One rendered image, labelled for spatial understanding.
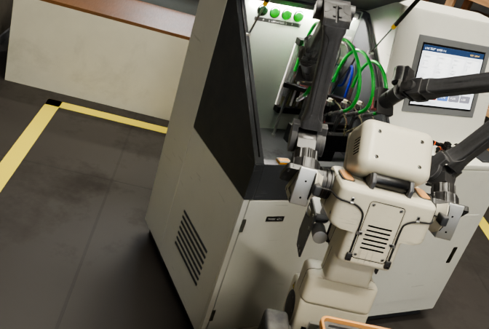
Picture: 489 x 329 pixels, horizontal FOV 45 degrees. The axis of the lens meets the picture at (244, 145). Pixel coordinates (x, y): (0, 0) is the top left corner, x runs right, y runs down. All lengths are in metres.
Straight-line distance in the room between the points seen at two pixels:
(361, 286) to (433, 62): 1.35
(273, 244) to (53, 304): 1.01
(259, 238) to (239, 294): 0.30
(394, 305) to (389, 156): 1.70
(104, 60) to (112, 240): 1.72
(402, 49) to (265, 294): 1.23
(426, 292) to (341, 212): 1.76
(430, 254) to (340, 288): 1.34
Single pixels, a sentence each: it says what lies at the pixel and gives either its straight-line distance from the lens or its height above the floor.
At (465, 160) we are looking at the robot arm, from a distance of 1.85.
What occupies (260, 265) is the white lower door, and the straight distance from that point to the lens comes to 2.49.
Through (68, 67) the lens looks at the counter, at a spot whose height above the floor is 0.22.
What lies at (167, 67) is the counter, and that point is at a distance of 4.41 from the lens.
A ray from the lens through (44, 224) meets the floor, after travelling 3.21.
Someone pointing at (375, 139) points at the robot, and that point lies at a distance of 1.61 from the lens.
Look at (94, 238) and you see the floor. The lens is 3.16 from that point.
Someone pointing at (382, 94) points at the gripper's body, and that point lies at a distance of 2.15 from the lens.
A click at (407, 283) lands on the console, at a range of 3.15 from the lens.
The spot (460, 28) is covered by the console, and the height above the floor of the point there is 1.50.
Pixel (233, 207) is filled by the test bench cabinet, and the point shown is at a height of 0.72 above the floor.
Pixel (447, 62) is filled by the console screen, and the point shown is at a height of 1.35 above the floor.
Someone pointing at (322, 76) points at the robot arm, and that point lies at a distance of 1.64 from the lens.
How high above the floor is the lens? 1.91
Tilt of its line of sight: 25 degrees down
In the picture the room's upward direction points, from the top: 18 degrees clockwise
